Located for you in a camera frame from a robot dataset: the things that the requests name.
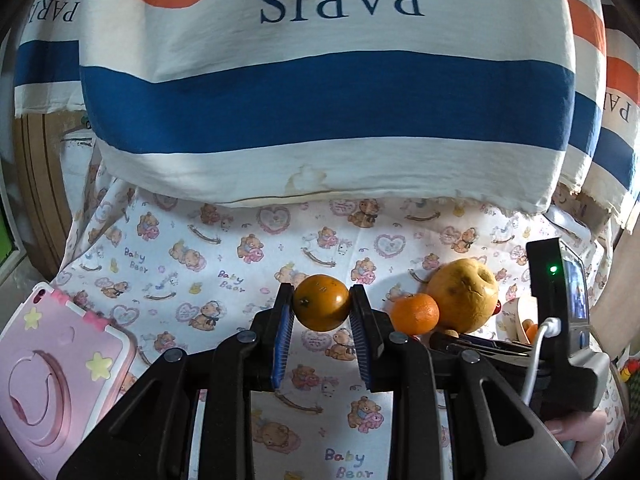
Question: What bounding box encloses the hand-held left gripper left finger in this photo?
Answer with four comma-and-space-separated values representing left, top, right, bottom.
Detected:
56, 282, 296, 480

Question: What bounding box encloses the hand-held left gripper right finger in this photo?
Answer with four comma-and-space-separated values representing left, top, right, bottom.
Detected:
348, 284, 583, 480

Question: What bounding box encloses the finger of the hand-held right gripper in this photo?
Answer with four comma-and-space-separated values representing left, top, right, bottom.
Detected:
429, 339, 538, 361
431, 330, 533, 347

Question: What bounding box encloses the cream round plate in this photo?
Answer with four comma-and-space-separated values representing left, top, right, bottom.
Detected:
517, 296, 541, 346

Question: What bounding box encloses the large yellow pear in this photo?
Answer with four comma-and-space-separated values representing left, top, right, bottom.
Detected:
426, 258, 500, 334

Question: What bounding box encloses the smooth spotted orange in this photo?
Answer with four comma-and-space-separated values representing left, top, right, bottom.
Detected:
293, 274, 351, 332

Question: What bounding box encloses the ridged orange mandarin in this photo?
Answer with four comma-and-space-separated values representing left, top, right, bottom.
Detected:
389, 293, 440, 337

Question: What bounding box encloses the person's right hand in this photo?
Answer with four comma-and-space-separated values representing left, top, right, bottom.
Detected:
545, 407, 623, 478

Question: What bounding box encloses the bear printed blanket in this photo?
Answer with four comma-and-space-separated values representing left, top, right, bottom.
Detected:
50, 150, 631, 480

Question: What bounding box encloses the striped hanging cloth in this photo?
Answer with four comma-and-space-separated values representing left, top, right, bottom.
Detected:
12, 0, 640, 233

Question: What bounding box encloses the pink tablet case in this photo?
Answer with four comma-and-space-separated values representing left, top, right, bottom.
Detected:
0, 281, 137, 478

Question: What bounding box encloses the wooden side board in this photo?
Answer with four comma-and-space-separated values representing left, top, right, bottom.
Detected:
15, 110, 101, 281

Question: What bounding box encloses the white plug cable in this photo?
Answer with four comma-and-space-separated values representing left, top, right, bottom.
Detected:
522, 317, 562, 403

